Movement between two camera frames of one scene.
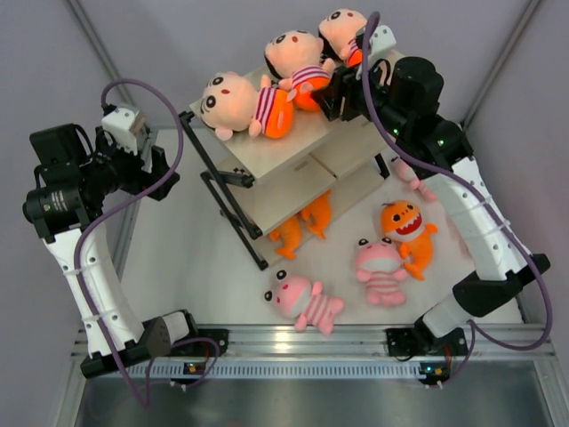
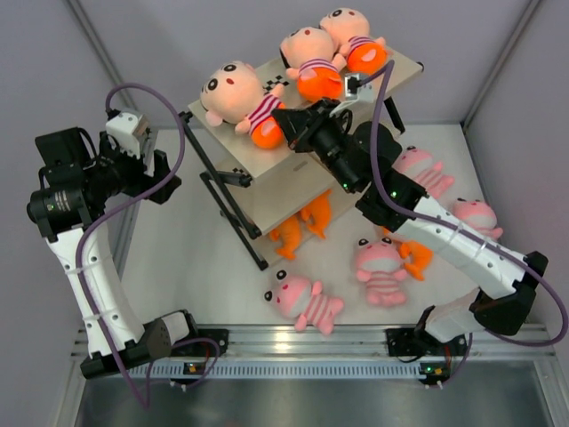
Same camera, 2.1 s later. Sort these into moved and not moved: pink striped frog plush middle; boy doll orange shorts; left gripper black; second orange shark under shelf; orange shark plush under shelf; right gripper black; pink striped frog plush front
Moved: boy doll orange shorts; right gripper black
Not moved: left gripper black; second orange shark under shelf; orange shark plush under shelf; pink striped frog plush middle; pink striped frog plush front
